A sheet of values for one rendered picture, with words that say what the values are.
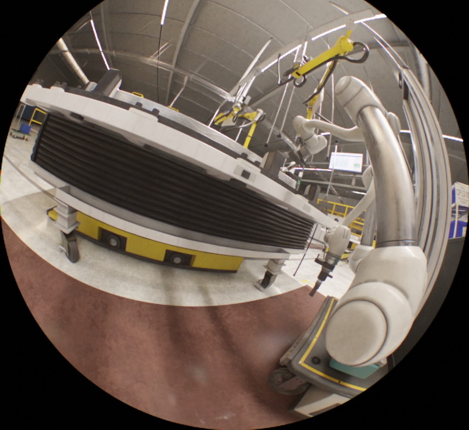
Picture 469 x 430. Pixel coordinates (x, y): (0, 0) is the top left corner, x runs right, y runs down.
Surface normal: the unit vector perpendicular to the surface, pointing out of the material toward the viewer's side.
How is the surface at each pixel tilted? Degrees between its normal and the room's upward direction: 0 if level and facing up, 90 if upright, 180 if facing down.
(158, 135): 90
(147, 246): 90
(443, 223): 90
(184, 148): 90
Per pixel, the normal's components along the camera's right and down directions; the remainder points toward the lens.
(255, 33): -0.33, 0.94
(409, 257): -0.35, -0.87
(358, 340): -0.96, -0.26
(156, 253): 0.46, 0.16
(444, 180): -0.71, -0.29
